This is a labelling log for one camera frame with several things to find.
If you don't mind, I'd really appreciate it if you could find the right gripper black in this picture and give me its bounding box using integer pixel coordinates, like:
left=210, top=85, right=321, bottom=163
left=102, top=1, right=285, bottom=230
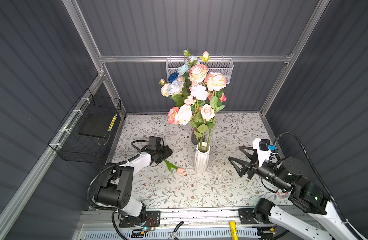
left=227, top=144, right=288, bottom=192

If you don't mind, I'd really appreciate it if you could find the pink tulip stem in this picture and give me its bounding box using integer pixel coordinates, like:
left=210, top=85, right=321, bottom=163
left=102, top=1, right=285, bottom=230
left=165, top=160, right=185, bottom=174

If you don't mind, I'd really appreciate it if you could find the white ribbed ceramic vase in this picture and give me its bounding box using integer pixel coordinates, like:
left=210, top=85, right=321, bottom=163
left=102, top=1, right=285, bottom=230
left=194, top=142, right=210, bottom=174

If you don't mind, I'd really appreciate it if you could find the coral red rose stem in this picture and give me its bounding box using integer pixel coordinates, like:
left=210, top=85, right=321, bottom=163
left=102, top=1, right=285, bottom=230
left=168, top=107, right=179, bottom=125

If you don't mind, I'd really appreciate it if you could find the cream white rose stem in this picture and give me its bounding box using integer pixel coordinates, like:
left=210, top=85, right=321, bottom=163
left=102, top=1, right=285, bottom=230
left=175, top=105, right=192, bottom=126

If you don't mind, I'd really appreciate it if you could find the white peony flower stem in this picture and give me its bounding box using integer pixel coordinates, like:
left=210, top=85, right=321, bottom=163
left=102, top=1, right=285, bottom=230
left=159, top=79, right=171, bottom=97

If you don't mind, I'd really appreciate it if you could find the pale blue white rose stem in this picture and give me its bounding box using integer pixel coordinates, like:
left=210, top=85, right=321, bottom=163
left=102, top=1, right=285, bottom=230
left=168, top=80, right=185, bottom=97

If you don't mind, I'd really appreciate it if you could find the deep pink rose stem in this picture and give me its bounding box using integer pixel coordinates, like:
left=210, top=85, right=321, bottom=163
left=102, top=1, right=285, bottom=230
left=215, top=93, right=227, bottom=112

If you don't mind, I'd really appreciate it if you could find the pink carnation flower stem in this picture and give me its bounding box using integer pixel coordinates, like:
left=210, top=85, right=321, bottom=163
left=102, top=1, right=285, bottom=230
left=184, top=84, right=209, bottom=105

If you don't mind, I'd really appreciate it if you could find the white green peony stem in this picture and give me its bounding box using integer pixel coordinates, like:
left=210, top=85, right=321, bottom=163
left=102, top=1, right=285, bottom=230
left=177, top=49, right=199, bottom=76

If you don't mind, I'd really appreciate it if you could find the peach pink peony stem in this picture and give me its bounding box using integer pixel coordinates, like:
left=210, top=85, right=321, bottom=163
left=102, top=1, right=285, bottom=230
left=188, top=51, right=227, bottom=96

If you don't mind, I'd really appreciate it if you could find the pale pink rose stem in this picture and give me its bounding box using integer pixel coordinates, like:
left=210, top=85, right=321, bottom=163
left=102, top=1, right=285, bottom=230
left=194, top=104, right=216, bottom=151

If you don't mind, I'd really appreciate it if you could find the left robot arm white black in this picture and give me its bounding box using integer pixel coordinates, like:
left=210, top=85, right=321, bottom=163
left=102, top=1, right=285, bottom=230
left=87, top=136, right=173, bottom=226

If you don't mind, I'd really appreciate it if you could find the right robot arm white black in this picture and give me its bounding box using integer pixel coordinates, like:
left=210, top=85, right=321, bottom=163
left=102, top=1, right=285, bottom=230
left=228, top=145, right=365, bottom=240

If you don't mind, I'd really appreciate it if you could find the pink glass vase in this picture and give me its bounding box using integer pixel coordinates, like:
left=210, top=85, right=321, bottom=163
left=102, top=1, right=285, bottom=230
left=190, top=127, right=202, bottom=146

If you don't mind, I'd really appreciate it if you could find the floral patterned table mat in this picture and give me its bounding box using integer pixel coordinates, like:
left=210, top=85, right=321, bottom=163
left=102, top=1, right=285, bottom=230
left=112, top=113, right=289, bottom=209

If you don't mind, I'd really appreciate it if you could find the yellow marker in black basket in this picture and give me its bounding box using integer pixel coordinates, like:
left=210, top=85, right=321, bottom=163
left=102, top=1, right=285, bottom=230
left=108, top=114, right=118, bottom=132

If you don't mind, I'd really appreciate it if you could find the yellow tool at front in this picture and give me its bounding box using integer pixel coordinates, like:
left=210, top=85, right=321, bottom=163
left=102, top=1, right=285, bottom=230
left=229, top=221, right=238, bottom=240

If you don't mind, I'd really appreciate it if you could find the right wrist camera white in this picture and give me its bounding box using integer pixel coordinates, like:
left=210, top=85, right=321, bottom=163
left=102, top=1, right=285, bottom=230
left=252, top=138, right=275, bottom=167

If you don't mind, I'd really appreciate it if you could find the black wire basket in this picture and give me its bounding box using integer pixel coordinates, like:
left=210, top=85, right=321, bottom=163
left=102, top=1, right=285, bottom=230
left=49, top=90, right=122, bottom=164

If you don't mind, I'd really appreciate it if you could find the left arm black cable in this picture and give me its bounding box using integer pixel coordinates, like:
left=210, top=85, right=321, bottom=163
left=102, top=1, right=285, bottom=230
left=86, top=139, right=152, bottom=240

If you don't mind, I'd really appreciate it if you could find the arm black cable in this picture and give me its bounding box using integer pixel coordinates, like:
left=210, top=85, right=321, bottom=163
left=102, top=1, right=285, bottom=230
left=272, top=131, right=364, bottom=240
left=86, top=139, right=152, bottom=240

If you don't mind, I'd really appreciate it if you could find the white wire mesh basket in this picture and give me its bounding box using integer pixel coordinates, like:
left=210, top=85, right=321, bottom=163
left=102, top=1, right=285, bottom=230
left=165, top=57, right=234, bottom=85

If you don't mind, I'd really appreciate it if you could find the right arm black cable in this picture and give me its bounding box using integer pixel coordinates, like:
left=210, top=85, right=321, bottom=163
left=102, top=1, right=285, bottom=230
left=272, top=131, right=364, bottom=240

